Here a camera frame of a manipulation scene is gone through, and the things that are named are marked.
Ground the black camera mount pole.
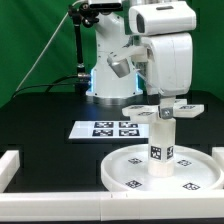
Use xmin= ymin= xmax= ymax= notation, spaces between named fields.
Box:
xmin=68 ymin=2 xmax=99 ymax=95

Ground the white round table top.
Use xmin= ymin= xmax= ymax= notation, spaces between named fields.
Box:
xmin=101 ymin=144 xmax=224 ymax=192

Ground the white front fence bar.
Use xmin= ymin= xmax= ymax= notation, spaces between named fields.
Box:
xmin=0 ymin=190 xmax=224 ymax=222

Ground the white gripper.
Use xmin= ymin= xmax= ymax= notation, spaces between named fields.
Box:
xmin=128 ymin=0 xmax=196 ymax=119

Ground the white left fence block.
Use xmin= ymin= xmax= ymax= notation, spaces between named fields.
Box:
xmin=0 ymin=150 xmax=20 ymax=193

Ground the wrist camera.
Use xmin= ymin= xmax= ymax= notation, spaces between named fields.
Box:
xmin=107 ymin=45 xmax=147 ymax=78

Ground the white marker sheet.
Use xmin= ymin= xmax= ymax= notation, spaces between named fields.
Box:
xmin=69 ymin=121 xmax=149 ymax=140

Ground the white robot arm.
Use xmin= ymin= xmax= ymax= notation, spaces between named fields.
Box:
xmin=88 ymin=0 xmax=196 ymax=119

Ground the black cable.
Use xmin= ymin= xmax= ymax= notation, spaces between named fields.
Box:
xmin=11 ymin=75 xmax=91 ymax=100

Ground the white cable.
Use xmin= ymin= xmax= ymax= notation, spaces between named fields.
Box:
xmin=15 ymin=0 xmax=84 ymax=92

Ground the white cross-shaped table base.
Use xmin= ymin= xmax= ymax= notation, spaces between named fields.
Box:
xmin=122 ymin=99 xmax=204 ymax=124

